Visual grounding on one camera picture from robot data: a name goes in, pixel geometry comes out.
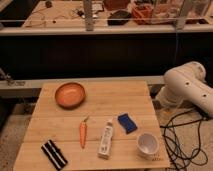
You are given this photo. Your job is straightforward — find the black bag on bench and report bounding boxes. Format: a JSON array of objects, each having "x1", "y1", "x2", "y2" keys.
[{"x1": 107, "y1": 10, "x2": 131, "y2": 26}]

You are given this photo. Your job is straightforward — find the grey metal post right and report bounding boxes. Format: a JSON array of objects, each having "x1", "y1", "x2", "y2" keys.
[{"x1": 175, "y1": 0, "x2": 192, "y2": 30}]

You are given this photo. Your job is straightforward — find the orange ceramic bowl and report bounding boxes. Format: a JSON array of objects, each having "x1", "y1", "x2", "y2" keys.
[{"x1": 55, "y1": 82, "x2": 86, "y2": 109}]

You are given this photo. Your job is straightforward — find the white ceramic cup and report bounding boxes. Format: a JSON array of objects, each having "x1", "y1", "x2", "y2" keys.
[{"x1": 136, "y1": 132, "x2": 159, "y2": 159}]

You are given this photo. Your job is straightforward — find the white tube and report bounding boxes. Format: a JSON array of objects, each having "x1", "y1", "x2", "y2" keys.
[{"x1": 98, "y1": 119, "x2": 113, "y2": 159}]

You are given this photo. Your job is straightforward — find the blue sponge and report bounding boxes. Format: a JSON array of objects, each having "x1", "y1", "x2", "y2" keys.
[{"x1": 118, "y1": 113, "x2": 137, "y2": 134}]

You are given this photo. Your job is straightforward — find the grey metal post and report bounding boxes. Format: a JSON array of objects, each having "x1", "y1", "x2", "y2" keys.
[
  {"x1": 83, "y1": 0, "x2": 94, "y2": 31},
  {"x1": 175, "y1": 0, "x2": 192, "y2": 30}
]

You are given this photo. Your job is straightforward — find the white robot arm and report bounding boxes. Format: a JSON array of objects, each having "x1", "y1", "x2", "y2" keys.
[{"x1": 156, "y1": 61, "x2": 213, "y2": 118}]

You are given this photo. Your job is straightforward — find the orange carrot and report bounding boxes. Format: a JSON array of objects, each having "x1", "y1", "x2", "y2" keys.
[{"x1": 79, "y1": 117, "x2": 89, "y2": 149}]

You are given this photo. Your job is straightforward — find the black white striped block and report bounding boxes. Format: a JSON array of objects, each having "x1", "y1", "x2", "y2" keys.
[{"x1": 41, "y1": 140, "x2": 68, "y2": 171}]

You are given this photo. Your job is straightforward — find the black cable on floor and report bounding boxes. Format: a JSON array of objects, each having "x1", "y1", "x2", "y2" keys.
[{"x1": 159, "y1": 108, "x2": 209, "y2": 171}]

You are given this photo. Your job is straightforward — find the orange crate on bench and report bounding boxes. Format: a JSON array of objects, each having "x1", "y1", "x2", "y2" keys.
[{"x1": 131, "y1": 4, "x2": 153, "y2": 25}]

